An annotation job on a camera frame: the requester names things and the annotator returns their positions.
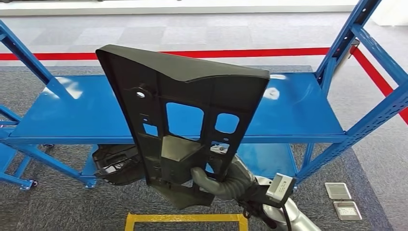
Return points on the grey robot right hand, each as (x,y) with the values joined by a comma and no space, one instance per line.
(236,188)

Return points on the black plastic panel with cutouts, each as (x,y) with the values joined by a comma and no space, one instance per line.
(153,95)

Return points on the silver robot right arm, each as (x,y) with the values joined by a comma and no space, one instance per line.
(299,220)

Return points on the black ribbed plastic part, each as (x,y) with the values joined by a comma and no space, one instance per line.
(118,165)

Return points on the grey floor socket plate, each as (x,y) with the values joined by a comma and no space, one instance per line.
(338,191)
(347,210)

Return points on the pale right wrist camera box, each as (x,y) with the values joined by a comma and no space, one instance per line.
(280,188)

